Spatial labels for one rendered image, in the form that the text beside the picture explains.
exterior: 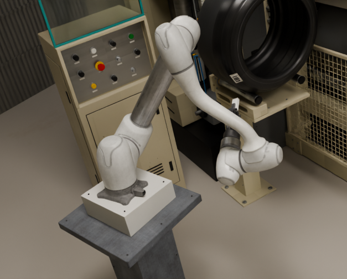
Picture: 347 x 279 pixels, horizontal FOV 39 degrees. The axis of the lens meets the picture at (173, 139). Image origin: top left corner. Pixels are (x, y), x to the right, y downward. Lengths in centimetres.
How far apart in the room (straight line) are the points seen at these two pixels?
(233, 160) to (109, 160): 54
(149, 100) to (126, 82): 81
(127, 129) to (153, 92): 23
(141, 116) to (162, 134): 93
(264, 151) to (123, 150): 61
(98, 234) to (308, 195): 152
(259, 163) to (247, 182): 124
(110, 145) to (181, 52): 54
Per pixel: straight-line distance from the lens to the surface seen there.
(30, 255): 342
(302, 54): 260
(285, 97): 271
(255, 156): 200
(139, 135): 228
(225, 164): 207
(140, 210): 221
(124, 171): 218
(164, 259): 252
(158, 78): 213
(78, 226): 240
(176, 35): 189
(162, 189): 228
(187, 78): 192
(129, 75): 298
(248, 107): 254
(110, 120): 297
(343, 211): 317
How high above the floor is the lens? 211
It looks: 31 degrees down
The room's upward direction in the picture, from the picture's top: 13 degrees counter-clockwise
